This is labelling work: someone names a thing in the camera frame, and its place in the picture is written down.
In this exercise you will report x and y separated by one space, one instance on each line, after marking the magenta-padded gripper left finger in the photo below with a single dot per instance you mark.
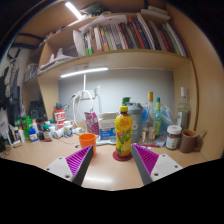
78 160

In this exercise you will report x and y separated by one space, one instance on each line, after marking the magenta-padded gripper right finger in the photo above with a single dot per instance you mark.
146 160

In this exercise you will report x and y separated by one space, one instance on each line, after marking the yellow-capped lemon tea bottle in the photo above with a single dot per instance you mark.
123 133

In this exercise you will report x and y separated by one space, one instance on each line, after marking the red pen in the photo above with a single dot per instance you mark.
148 145

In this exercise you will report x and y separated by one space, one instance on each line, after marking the orange plastic cup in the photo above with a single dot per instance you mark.
87 140

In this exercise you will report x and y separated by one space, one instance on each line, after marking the flat round red coaster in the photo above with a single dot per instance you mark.
121 158

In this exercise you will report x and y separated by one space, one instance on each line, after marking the white bottle with blue label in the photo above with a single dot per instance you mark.
68 130

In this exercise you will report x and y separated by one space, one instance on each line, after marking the plain white bottle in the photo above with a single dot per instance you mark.
58 132

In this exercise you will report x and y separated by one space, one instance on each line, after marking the white-lidded brown spread jar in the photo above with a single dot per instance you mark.
173 138

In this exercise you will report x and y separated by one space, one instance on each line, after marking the magenta snack pouch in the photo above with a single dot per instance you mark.
91 123

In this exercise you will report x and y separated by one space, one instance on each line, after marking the green-capped clear bottle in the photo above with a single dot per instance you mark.
157 121

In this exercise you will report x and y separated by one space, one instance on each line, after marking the small dark red-labelled bottle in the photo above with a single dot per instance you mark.
47 134

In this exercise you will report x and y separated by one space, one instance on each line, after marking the grey shaker bottle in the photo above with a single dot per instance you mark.
136 120

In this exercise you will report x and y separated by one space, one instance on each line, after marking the yellow-capped clear bottle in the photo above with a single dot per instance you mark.
148 116

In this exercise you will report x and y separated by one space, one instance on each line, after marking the blue and white carton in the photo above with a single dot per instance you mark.
107 126

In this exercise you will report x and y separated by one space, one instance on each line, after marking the brown ceramic mug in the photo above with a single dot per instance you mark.
187 141

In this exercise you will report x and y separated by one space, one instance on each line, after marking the red and white canister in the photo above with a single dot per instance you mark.
59 116

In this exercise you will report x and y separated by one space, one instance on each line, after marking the tall clear glass bottle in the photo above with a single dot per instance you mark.
183 113

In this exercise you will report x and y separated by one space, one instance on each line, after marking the green canister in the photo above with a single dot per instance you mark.
26 128

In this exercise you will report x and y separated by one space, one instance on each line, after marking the white power strip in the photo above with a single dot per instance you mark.
87 94

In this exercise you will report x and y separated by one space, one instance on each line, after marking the white under-shelf light bar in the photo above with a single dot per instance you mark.
83 72

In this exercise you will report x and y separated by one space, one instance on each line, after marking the dark hanging clothes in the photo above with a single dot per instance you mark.
8 90

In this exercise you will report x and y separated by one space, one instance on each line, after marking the wooden shelf unit with books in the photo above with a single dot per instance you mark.
133 58

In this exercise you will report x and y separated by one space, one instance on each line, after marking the white ceiling light strip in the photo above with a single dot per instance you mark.
73 10

